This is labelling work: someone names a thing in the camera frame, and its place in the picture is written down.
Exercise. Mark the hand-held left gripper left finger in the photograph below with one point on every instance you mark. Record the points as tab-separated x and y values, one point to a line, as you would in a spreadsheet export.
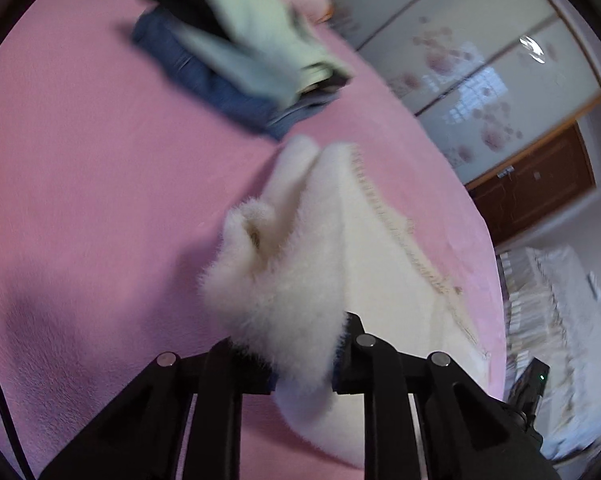
250	375

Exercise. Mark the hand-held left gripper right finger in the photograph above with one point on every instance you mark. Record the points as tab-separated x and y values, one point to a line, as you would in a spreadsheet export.
348	360

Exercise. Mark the white fluffy sweater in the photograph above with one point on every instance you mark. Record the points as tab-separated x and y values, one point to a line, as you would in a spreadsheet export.
305	270

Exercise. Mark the brown wooden cabinet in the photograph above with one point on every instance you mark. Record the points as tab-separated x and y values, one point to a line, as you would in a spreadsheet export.
530	185

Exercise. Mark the pink bed blanket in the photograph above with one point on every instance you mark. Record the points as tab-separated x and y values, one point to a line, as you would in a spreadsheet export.
105	160

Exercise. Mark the blue folded jeans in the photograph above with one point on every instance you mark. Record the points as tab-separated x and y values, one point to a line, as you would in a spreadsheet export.
220	95

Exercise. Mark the floral sliding wardrobe doors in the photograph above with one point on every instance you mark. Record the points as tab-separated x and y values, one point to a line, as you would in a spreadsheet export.
480	60

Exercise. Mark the light green folded garment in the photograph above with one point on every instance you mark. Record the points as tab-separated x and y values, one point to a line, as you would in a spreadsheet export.
250	25

